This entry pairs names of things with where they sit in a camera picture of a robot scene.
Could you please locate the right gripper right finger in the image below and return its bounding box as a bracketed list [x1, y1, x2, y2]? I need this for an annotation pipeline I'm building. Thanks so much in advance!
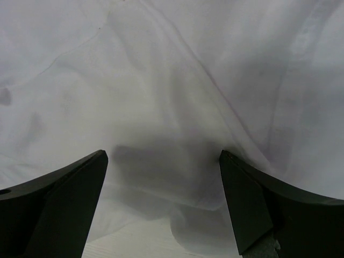
[219, 150, 343, 257]

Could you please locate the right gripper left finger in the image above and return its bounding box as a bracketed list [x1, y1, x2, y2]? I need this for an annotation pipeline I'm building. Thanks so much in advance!
[1, 150, 108, 258]

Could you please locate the white t shirt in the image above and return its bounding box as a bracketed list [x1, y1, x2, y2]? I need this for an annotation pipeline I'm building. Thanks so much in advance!
[1, 1, 343, 257]

